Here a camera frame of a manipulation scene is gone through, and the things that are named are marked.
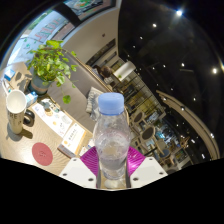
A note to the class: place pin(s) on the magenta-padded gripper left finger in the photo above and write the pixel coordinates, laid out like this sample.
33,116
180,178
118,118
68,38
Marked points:
78,171

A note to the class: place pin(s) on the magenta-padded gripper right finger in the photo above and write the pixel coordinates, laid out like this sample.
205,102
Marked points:
146,170

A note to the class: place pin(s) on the clear blue-capped water bottle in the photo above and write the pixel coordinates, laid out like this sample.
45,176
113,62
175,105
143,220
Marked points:
111,140

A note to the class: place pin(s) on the group of dining chairs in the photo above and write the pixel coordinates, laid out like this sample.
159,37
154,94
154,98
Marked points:
148,133

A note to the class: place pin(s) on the flat round red coaster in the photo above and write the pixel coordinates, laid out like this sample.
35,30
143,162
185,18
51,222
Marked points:
42,154

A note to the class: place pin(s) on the printed paper sheets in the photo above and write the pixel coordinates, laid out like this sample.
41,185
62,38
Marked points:
55,120

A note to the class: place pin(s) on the grey wood-framed sofa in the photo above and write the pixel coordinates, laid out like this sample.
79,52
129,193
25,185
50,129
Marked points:
78,86

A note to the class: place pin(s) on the white printed mug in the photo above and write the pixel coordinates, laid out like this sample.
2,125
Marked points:
16,110

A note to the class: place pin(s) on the person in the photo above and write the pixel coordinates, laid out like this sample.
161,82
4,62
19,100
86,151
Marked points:
105,73

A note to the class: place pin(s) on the green potted plant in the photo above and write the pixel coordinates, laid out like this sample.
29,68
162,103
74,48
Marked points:
50,63

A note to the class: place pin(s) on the small blue and white box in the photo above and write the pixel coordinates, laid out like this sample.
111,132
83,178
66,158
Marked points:
9,74

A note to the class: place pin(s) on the group of ceiling lights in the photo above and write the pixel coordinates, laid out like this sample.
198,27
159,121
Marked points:
179,12

